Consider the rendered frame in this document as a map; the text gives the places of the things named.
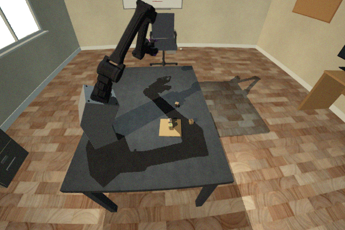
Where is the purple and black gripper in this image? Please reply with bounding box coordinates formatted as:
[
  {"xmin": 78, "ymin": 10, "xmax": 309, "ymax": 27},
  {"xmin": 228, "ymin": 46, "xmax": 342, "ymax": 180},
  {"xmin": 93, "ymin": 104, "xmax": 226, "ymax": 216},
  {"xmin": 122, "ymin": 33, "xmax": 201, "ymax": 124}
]
[{"xmin": 148, "ymin": 39, "xmax": 158, "ymax": 56}]

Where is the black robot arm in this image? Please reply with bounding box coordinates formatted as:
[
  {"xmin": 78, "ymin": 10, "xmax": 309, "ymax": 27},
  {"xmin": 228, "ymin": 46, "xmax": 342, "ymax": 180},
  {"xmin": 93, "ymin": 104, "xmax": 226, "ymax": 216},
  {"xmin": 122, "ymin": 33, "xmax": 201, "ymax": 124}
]
[{"xmin": 90, "ymin": 0, "xmax": 158, "ymax": 103}]

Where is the tan square mat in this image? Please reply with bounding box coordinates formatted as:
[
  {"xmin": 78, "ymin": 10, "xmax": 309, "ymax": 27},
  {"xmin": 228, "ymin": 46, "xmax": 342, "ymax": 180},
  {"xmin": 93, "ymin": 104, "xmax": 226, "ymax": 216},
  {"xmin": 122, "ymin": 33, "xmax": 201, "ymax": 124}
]
[{"xmin": 159, "ymin": 119, "xmax": 182, "ymax": 137}]

